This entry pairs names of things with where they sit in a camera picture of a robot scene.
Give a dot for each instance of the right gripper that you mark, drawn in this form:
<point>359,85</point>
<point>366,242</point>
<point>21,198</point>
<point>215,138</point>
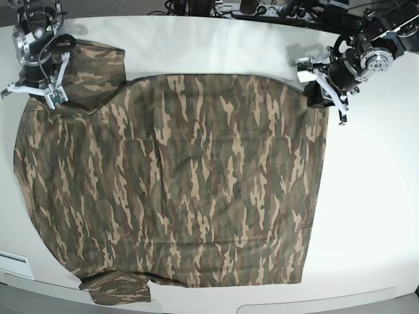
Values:
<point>33,76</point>

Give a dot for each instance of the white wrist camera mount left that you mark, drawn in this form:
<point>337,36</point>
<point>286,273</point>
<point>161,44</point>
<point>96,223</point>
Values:
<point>315,68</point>

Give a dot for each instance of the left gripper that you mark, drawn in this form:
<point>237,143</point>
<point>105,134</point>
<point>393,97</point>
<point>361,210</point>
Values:
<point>343,74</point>

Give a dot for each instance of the white label plate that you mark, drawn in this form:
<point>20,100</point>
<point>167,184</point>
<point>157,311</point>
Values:
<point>15,265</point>

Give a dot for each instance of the camouflage T-shirt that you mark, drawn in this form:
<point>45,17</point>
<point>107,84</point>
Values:
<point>188,180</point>

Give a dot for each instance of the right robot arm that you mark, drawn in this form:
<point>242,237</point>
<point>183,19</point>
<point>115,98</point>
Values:
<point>40,47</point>

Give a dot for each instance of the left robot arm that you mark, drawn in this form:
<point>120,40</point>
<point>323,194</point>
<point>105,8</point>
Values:
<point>366,45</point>

